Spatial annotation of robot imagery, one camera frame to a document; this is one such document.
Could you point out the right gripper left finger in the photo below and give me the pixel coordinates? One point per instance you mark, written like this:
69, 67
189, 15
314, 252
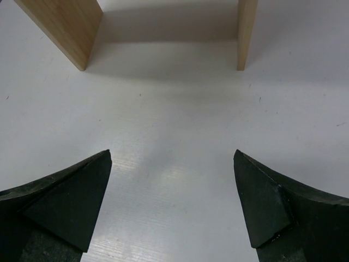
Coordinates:
53, 218

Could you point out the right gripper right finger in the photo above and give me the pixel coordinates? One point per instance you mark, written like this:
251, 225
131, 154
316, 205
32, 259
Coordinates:
287, 220

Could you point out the wooden two-tier shelf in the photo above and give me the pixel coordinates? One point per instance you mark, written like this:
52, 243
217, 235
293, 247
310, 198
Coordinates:
73, 26

